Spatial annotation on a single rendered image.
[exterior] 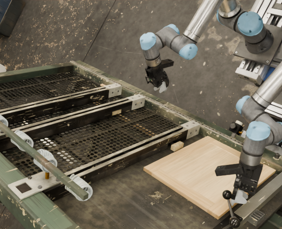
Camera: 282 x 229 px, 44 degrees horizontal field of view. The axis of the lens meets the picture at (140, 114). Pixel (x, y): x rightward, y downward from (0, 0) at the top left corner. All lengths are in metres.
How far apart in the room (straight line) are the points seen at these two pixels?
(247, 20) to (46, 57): 3.32
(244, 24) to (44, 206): 1.28
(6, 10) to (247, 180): 4.71
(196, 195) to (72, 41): 3.29
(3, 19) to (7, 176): 4.21
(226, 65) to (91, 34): 1.83
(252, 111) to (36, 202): 0.88
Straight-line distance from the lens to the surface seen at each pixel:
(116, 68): 3.88
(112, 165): 1.64
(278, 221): 1.73
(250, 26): 1.87
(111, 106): 2.18
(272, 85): 1.37
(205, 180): 1.73
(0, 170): 1.53
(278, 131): 1.36
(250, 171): 1.37
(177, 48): 1.58
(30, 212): 1.32
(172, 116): 2.26
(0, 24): 5.51
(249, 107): 1.40
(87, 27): 4.48
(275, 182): 1.84
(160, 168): 1.73
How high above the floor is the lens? 2.82
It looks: 54 degrees down
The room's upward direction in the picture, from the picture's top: 61 degrees counter-clockwise
